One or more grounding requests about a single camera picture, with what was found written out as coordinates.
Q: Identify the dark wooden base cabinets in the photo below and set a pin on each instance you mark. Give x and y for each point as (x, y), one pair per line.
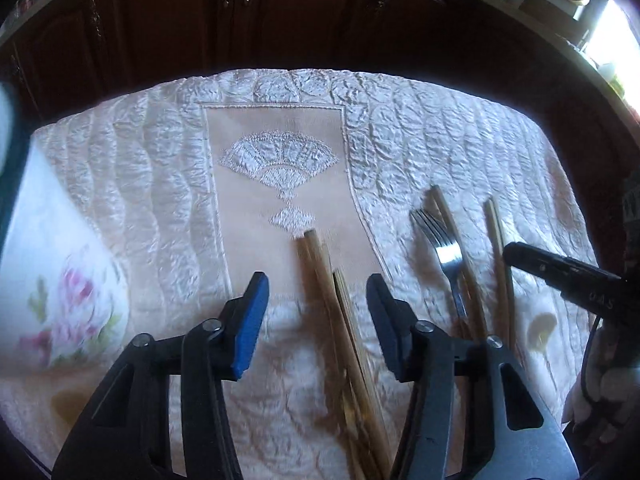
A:
(175, 25)

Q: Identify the bright window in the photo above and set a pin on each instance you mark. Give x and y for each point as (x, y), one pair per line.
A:
(612, 45)

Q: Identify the person's right hand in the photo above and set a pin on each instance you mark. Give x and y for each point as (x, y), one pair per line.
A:
(612, 385)

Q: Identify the silver metal fork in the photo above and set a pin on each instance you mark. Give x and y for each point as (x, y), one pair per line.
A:
(447, 255)

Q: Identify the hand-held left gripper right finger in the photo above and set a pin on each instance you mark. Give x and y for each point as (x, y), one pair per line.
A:
(385, 320)

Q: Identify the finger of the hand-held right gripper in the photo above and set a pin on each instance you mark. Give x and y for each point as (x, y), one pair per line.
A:
(540, 262)

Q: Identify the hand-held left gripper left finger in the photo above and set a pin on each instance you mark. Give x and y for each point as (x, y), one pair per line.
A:
(250, 320)

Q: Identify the pink quilted table cover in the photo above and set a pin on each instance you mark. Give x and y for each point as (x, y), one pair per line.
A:
(150, 160)

